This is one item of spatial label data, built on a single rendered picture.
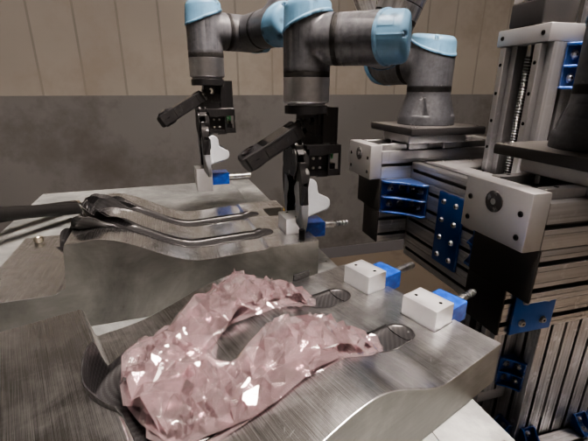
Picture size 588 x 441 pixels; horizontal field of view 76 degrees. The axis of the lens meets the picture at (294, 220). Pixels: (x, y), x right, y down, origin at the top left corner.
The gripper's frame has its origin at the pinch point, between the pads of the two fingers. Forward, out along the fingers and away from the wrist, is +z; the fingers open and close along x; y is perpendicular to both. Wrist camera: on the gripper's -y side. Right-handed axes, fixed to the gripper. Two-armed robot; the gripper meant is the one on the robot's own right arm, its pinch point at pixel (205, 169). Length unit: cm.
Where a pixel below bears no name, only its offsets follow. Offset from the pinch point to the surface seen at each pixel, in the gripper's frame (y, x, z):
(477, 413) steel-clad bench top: 20, -67, 15
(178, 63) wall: 4, 141, -31
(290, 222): 10.7, -31.6, 4.0
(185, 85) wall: 7, 140, -20
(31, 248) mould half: -33.2, -15.9, 9.1
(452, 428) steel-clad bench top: 16, -68, 15
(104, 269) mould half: -18.5, -36.0, 6.3
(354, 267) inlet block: 16.1, -45.7, 6.9
